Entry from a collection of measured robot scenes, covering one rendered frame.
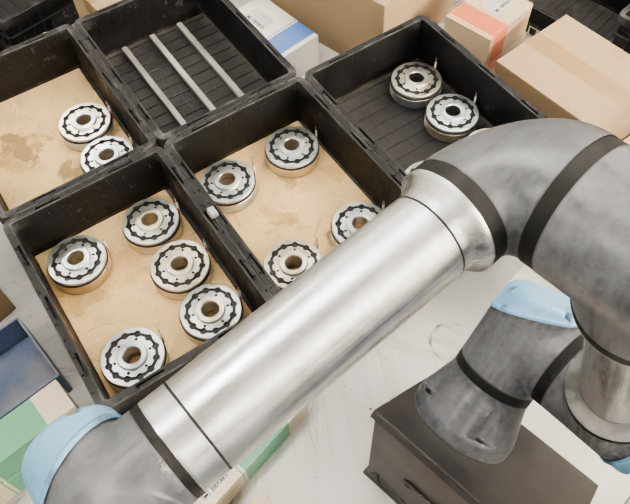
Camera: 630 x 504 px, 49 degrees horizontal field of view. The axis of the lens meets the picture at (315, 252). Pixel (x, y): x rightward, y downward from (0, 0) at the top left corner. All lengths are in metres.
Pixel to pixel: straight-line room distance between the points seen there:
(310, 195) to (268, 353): 0.85
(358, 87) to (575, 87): 0.43
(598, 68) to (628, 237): 1.08
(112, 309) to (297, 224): 0.35
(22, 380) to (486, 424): 0.82
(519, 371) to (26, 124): 1.07
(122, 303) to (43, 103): 0.53
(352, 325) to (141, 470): 0.16
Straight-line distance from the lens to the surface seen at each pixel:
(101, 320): 1.22
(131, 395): 1.03
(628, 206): 0.50
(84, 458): 0.47
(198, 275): 1.18
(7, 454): 1.19
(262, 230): 1.25
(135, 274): 1.24
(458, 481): 0.91
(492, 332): 0.93
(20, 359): 1.38
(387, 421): 0.92
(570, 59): 1.56
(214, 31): 1.63
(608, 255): 0.50
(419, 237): 0.49
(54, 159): 1.45
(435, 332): 1.30
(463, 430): 0.95
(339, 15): 1.67
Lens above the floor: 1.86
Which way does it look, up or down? 58 degrees down
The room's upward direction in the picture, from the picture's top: 3 degrees counter-clockwise
